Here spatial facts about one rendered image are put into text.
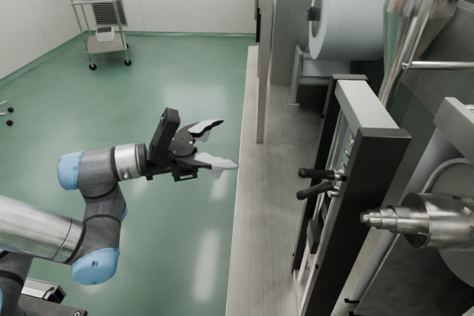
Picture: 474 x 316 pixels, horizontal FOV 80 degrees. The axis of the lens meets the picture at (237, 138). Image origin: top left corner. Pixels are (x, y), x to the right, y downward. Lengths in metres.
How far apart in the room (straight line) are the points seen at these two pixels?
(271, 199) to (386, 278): 0.43
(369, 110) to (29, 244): 0.54
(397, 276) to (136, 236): 1.67
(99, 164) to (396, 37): 0.69
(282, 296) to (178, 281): 1.12
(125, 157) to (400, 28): 0.64
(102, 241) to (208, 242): 1.38
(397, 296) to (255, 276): 0.32
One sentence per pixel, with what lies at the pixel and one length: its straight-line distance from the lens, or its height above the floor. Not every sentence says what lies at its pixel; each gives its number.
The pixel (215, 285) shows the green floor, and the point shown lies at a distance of 1.80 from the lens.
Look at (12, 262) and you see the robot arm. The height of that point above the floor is 1.02.
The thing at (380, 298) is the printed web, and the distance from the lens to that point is 0.74.
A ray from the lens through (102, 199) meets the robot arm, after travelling 0.67.
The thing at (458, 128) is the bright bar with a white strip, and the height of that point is 1.44.
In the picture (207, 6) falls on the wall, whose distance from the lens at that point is 5.65.
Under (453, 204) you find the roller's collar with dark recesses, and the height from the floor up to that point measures 1.37.
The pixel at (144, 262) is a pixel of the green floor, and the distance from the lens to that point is 1.94.
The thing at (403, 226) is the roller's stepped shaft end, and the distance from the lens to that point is 0.38.
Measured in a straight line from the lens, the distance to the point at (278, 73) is 1.03.
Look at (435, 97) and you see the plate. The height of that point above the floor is 1.19.
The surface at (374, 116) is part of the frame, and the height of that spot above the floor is 1.44.
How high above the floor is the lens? 1.61
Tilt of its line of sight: 36 degrees down
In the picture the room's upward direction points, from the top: straight up
